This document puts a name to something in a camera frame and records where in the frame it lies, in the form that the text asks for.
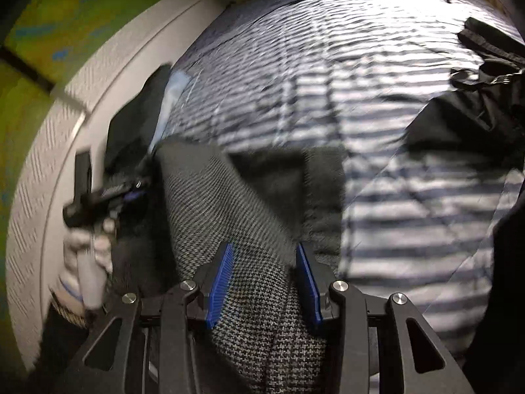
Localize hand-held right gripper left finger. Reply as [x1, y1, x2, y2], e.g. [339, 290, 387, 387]
[61, 242, 236, 394]

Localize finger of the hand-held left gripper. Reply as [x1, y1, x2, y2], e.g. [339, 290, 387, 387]
[118, 174, 154, 219]

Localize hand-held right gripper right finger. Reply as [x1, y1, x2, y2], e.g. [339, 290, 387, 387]
[295, 242, 476, 394]

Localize grey houndstooth pants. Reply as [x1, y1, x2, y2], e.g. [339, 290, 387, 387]
[111, 137, 372, 394]

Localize person's left forearm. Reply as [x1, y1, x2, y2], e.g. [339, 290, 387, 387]
[33, 291, 107, 383]

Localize person's left hand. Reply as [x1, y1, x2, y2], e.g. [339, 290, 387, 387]
[49, 217, 117, 313]

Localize dark folded garment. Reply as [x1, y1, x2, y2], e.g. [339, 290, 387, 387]
[106, 63, 175, 181]

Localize light blue cloth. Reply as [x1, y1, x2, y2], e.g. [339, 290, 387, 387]
[148, 70, 195, 152]

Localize person's dark clothing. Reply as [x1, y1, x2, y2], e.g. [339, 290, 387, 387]
[463, 189, 525, 394]

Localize striped quilted blanket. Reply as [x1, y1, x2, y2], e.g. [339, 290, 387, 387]
[156, 0, 525, 378]

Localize black crumpled garment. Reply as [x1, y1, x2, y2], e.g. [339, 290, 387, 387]
[404, 16, 525, 173]

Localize white textured bed frame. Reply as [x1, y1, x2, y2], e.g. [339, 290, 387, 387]
[6, 0, 230, 372]

